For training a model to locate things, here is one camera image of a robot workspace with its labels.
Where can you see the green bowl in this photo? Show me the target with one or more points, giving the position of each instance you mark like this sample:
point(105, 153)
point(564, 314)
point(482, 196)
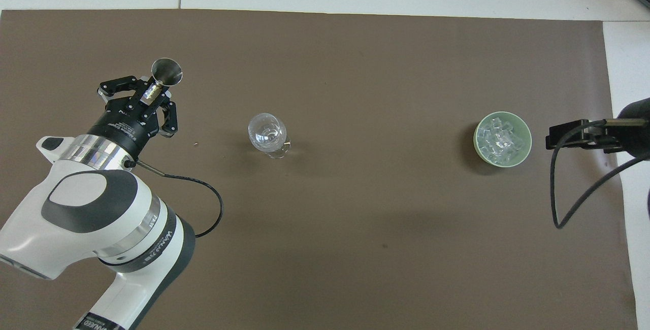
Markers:
point(479, 151)

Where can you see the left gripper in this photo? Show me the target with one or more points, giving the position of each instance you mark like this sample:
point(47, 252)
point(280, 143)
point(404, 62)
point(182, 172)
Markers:
point(124, 126)

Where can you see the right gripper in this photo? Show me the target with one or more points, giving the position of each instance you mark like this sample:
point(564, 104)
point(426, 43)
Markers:
point(635, 129)

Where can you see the pile of clear ice cubes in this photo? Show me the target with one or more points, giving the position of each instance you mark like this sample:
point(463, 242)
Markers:
point(502, 139)

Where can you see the clear wine glass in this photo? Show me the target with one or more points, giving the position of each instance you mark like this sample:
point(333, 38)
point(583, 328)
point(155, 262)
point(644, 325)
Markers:
point(268, 133)

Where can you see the silver metal jigger cup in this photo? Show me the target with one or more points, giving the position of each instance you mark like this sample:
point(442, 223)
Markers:
point(167, 72)

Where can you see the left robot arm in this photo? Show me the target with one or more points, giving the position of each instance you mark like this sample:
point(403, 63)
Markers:
point(76, 218)

